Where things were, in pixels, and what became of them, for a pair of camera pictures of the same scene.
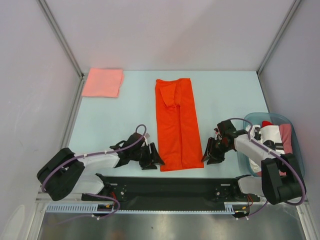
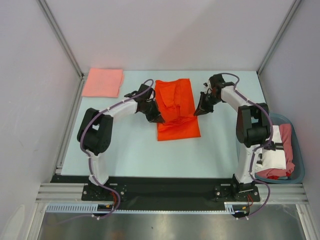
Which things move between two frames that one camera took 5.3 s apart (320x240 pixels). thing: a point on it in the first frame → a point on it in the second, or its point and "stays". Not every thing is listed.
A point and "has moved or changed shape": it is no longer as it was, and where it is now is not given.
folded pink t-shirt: x=103 y=82 stays
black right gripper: x=210 y=150 → x=203 y=108
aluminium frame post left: x=47 y=12 stays
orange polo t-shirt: x=178 y=130 has moved or changed shape
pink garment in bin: x=286 y=131 stays
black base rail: x=137 y=193 stays
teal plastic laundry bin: x=256 y=119 stays
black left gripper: x=152 y=159 → x=155 y=117
